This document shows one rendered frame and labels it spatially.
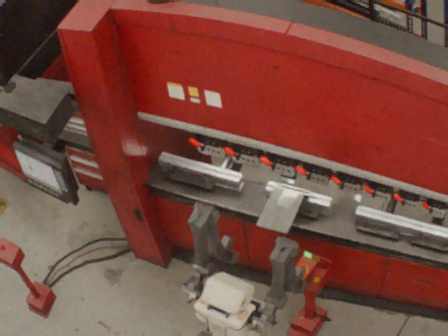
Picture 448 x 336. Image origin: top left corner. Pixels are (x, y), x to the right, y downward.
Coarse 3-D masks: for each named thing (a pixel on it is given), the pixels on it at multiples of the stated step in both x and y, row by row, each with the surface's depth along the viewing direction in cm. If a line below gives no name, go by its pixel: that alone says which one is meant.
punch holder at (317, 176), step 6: (306, 162) 427; (306, 168) 431; (312, 168) 429; (318, 168) 427; (324, 168) 424; (330, 168) 430; (312, 174) 433; (318, 174) 431; (324, 174) 429; (330, 174) 436; (306, 180) 440; (312, 180) 437; (318, 180) 435; (324, 180) 433
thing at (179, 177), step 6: (168, 174) 488; (180, 174) 487; (186, 174) 486; (174, 180) 486; (180, 180) 484; (186, 180) 484; (192, 180) 483; (198, 180) 483; (204, 180) 482; (192, 186) 483; (198, 186) 481; (204, 186) 480; (210, 186) 479
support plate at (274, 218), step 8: (272, 192) 460; (280, 192) 459; (272, 200) 457; (296, 200) 455; (264, 208) 454; (272, 208) 454; (296, 208) 452; (264, 216) 451; (272, 216) 450; (280, 216) 450; (288, 216) 449; (264, 224) 448; (272, 224) 447; (280, 224) 447; (288, 224) 446
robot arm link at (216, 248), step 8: (216, 216) 384; (208, 224) 389; (216, 224) 395; (208, 232) 396; (216, 232) 399; (208, 240) 403; (216, 240) 403; (216, 248) 407; (224, 248) 413; (216, 256) 413
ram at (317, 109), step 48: (144, 48) 404; (192, 48) 390; (240, 48) 376; (144, 96) 439; (192, 96) 422; (240, 96) 407; (288, 96) 391; (336, 96) 374; (384, 96) 357; (288, 144) 422; (336, 144) 404; (384, 144) 386; (432, 144) 366
